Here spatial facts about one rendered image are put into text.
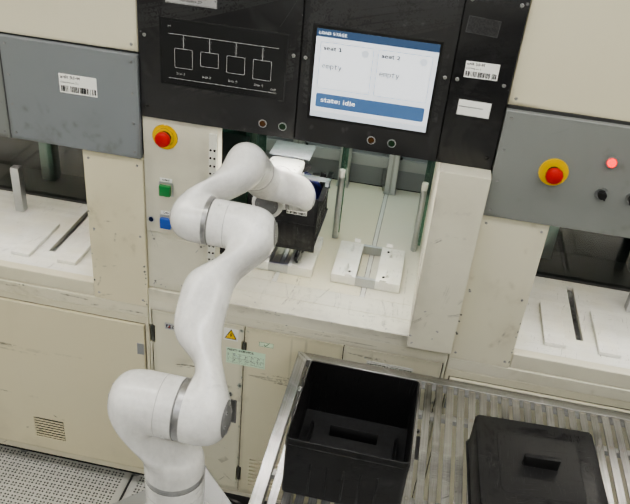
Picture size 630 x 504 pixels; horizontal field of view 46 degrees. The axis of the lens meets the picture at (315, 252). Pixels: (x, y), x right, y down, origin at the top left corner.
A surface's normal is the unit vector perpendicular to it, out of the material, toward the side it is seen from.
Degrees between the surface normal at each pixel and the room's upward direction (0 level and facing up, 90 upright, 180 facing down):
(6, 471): 0
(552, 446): 0
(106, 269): 90
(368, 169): 90
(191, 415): 51
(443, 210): 90
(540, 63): 90
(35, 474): 0
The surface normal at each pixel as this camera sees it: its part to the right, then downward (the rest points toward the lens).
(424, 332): -0.18, 0.51
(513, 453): 0.08, -0.84
